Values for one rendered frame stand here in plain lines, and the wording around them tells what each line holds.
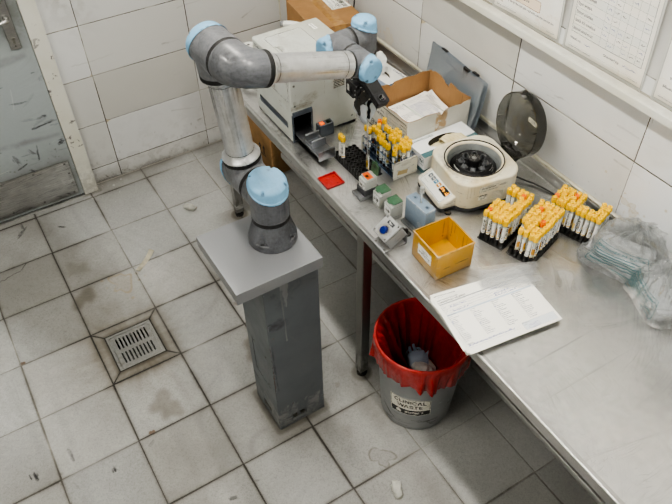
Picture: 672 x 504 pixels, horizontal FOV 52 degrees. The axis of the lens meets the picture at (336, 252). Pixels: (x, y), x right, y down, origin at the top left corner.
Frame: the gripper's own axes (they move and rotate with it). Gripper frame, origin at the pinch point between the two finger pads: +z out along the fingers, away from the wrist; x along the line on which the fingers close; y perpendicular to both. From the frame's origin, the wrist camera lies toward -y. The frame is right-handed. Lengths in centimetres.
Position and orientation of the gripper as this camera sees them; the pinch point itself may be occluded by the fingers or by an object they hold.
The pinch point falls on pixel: (367, 121)
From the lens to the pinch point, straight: 229.6
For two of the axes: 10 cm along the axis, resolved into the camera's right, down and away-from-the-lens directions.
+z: 0.2, 6.9, 7.2
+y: -5.3, -6.0, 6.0
